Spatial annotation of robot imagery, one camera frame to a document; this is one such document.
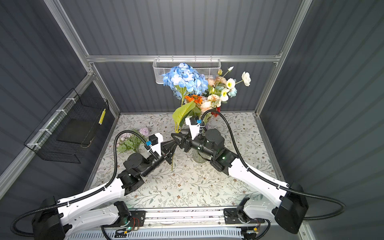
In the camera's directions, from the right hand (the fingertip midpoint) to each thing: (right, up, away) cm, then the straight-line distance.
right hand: (176, 134), depth 64 cm
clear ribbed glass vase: (+11, -9, -3) cm, 14 cm away
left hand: (+1, -2, +1) cm, 3 cm away
